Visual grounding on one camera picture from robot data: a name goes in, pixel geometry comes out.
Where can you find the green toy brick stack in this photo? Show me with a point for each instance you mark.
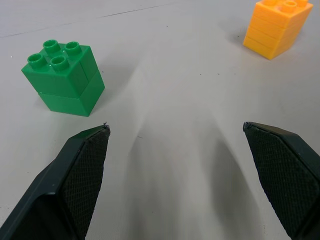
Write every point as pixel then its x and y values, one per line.
pixel 62 85

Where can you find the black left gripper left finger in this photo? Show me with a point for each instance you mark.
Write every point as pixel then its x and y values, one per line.
pixel 75 180

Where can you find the orange toy brick stack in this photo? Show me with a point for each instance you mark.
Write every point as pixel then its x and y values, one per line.
pixel 275 27

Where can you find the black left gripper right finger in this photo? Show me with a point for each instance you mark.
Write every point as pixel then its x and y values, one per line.
pixel 285 175

